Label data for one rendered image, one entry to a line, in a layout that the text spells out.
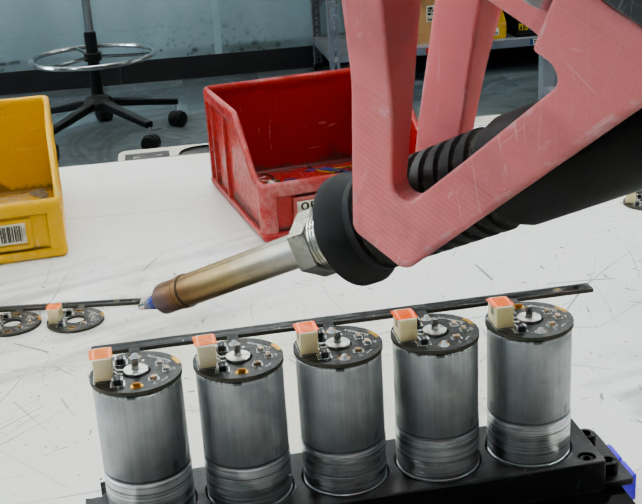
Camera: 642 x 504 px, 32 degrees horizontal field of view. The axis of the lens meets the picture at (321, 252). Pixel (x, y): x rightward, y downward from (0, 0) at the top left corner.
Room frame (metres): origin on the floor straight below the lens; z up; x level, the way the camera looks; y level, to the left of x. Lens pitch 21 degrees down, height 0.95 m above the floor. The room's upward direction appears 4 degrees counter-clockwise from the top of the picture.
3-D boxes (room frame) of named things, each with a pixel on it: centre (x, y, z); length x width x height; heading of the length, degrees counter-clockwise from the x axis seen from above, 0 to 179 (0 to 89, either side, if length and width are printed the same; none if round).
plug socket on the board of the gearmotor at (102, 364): (0.27, 0.06, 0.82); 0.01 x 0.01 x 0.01; 9
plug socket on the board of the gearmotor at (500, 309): (0.29, -0.05, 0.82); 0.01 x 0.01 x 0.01; 9
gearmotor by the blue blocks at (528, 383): (0.29, -0.06, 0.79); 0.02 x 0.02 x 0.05
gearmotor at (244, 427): (0.28, 0.02, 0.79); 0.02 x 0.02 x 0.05
